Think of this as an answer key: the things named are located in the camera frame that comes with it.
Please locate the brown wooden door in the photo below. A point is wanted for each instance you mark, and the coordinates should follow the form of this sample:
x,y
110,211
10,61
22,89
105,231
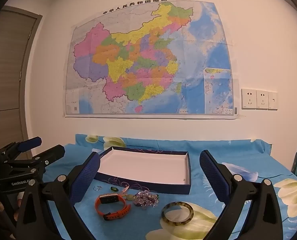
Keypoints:
x,y
8,80

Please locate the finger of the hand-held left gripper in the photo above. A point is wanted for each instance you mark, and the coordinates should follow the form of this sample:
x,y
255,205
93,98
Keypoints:
x,y
29,143
51,155

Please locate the orange smart watch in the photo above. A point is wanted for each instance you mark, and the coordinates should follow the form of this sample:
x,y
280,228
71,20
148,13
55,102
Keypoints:
x,y
111,205

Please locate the blue floral tablecloth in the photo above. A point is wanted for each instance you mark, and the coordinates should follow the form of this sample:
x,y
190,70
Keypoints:
x,y
238,155

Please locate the pink charm with coil loop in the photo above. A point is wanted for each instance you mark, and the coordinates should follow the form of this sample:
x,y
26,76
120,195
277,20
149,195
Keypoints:
x,y
128,195

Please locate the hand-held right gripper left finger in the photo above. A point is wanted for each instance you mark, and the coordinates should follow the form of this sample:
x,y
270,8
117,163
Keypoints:
x,y
87,176

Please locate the white wall socket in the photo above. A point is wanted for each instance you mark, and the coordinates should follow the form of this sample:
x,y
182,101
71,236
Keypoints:
x,y
248,98
262,100

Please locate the tortoiseshell bangle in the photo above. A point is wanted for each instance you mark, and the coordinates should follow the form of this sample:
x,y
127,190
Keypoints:
x,y
177,213

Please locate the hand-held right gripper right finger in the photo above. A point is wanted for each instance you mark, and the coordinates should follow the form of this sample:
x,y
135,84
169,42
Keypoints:
x,y
213,177

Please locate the colourful wall map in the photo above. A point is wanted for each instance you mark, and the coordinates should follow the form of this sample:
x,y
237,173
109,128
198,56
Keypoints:
x,y
148,60

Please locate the white tray with dark rim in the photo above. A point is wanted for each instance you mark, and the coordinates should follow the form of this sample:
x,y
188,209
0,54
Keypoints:
x,y
143,165

